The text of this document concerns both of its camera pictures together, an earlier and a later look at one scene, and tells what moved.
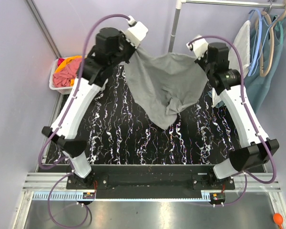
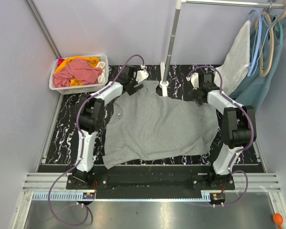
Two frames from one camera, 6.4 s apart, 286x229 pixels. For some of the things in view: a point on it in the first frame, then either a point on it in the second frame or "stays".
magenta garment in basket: [60, 60] stays
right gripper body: [201, 62] -> [197, 96]
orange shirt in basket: [63, 64] stays
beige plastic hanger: [262, 74] stays
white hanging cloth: [243, 34] stays
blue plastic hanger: [258, 40] stays
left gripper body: [127, 54] -> [135, 88]
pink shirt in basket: [63, 78] stays
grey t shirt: [163, 85] -> [146, 125]
